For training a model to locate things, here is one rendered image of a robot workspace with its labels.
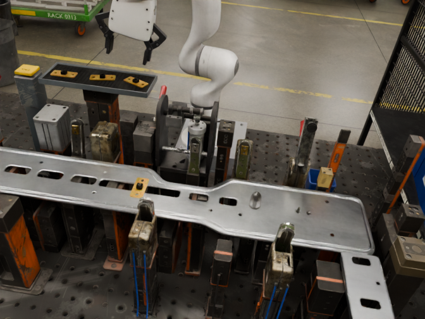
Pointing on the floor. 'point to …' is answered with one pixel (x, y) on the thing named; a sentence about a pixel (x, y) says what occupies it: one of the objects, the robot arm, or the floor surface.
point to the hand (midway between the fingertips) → (128, 54)
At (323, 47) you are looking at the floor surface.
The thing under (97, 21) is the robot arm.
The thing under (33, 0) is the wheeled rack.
